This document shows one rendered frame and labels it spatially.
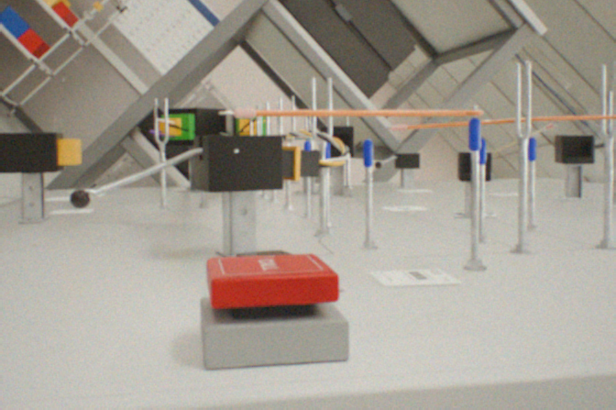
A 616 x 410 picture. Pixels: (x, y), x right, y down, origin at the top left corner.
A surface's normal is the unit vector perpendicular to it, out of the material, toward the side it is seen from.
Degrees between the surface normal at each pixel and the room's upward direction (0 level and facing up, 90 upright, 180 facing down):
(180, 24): 90
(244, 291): 90
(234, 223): 80
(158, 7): 90
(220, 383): 47
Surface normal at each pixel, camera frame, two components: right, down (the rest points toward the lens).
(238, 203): 0.40, 0.04
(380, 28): 0.19, 0.07
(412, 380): -0.01, -1.00
